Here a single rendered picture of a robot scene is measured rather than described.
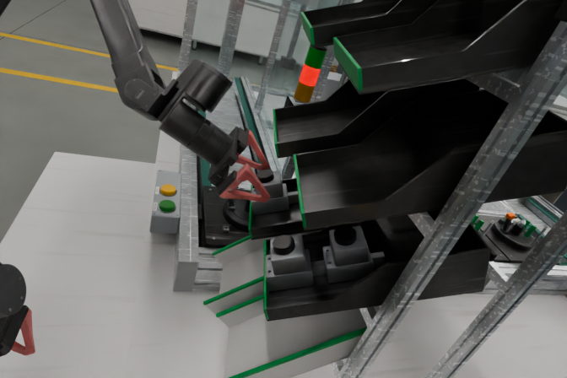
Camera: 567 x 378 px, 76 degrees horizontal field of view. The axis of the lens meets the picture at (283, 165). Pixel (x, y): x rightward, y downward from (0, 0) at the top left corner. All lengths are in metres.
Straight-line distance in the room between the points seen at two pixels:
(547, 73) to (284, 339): 0.51
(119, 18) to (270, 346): 0.59
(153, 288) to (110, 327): 0.13
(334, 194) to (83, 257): 0.71
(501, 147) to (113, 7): 0.60
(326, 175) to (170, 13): 5.52
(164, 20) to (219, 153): 5.40
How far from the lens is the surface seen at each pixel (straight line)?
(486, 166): 0.37
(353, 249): 0.49
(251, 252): 0.80
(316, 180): 0.47
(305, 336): 0.64
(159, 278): 0.96
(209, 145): 0.58
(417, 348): 1.08
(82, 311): 0.91
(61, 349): 0.87
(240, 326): 0.72
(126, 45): 0.66
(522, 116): 0.36
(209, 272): 0.90
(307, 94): 1.04
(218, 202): 1.03
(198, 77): 0.59
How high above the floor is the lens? 1.59
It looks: 29 degrees down
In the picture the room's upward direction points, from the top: 18 degrees clockwise
